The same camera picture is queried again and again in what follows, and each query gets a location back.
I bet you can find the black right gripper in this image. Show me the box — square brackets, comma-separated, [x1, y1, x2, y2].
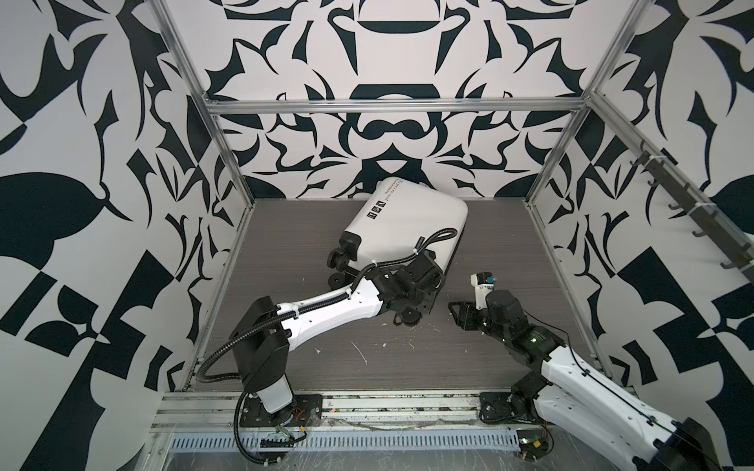
[447, 299, 512, 347]

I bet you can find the white suitcase black lining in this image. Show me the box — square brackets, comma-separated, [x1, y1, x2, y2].
[327, 177, 469, 290]

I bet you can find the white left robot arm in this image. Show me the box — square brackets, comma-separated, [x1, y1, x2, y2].
[229, 252, 445, 414]

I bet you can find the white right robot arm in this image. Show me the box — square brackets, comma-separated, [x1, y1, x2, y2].
[448, 290, 722, 470]

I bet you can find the small green circuit board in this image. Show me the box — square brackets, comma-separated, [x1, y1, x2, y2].
[516, 427, 555, 462]

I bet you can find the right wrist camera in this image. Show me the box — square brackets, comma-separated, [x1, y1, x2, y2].
[469, 272, 495, 310]

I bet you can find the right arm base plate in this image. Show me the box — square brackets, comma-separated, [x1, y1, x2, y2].
[478, 392, 548, 425]

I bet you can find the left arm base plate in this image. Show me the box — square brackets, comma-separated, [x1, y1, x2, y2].
[239, 394, 323, 428]

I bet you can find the black corrugated cable hose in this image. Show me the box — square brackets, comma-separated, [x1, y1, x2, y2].
[195, 228, 459, 466]

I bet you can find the black wall hook rack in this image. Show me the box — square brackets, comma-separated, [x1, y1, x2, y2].
[628, 141, 753, 281]

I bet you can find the aluminium frame rail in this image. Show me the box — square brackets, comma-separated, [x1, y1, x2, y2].
[205, 97, 584, 115]

